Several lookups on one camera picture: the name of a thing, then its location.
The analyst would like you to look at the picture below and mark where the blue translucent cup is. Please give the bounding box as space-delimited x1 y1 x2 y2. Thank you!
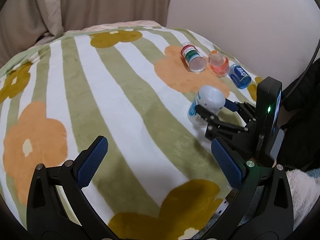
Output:
228 64 252 89

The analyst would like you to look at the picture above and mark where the white blue label cup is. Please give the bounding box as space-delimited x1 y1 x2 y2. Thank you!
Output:
188 85 226 127

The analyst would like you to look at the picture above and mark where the pink bed sheet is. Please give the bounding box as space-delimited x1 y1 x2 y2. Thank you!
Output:
33 20 161 48

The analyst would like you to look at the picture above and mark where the green striped floral blanket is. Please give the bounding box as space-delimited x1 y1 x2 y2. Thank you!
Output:
1 26 260 239

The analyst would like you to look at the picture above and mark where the red green label cup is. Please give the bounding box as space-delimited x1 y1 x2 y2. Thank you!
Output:
181 42 207 73

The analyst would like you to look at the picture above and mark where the white fluffy right sleeve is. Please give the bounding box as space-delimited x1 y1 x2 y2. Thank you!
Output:
286 168 319 230

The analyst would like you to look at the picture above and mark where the beige curtain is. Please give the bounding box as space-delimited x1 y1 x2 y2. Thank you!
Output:
1 0 170 66

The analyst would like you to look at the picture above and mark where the orange translucent cup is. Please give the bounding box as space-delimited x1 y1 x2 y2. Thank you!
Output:
208 50 229 76

